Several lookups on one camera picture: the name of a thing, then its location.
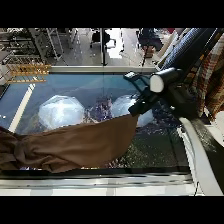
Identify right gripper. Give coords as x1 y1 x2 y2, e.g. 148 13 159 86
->
127 89 162 118

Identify brown pants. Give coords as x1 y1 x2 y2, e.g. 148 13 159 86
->
0 113 140 174

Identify brown clothes hanger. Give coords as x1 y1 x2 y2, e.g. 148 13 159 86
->
6 63 52 76

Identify orange checked shirt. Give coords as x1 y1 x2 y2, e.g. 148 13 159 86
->
185 29 224 122

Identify silver frame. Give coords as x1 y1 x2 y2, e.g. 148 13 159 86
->
0 65 198 197

